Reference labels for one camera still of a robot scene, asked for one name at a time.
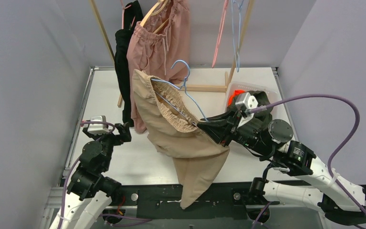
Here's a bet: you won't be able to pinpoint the orange shorts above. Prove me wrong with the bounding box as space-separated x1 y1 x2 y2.
227 90 245 106

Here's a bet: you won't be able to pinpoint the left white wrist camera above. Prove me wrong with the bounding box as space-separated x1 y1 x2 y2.
87 115 110 135

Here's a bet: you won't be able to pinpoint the wooden clothes rack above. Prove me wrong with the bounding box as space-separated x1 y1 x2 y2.
89 0 255 93

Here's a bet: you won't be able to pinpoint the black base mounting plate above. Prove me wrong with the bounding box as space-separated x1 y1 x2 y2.
102 181 268 223

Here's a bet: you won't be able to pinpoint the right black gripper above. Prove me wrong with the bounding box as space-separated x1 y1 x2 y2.
196 106 273 156

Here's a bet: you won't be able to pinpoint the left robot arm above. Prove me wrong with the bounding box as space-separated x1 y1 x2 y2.
50 119 132 229

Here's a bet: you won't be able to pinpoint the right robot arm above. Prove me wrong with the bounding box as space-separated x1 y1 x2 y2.
197 110 366 226

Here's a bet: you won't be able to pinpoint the black shorts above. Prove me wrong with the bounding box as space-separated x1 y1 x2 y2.
114 0 143 127

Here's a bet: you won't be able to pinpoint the olive green shorts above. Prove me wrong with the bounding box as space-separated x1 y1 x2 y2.
227 91 273 135

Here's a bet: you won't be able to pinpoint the pink hanger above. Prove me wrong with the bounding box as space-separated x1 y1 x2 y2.
211 0 229 68
120 0 136 30

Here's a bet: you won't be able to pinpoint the pink hanger on black shorts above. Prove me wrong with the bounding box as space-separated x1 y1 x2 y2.
120 0 136 30

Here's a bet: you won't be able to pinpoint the light blue wire hanger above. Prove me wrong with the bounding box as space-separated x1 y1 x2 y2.
230 0 244 72

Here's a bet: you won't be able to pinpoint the wooden hanger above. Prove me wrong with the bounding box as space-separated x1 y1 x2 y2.
140 0 170 34

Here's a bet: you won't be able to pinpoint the beige shorts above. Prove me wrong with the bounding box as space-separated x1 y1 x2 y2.
132 70 230 192

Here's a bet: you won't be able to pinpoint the pink shorts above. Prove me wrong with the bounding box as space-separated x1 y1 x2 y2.
126 0 191 135

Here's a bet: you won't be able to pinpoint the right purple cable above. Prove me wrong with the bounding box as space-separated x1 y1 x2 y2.
247 94 366 229

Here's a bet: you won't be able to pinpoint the white plastic basket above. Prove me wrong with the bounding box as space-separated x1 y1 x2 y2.
224 81 280 111

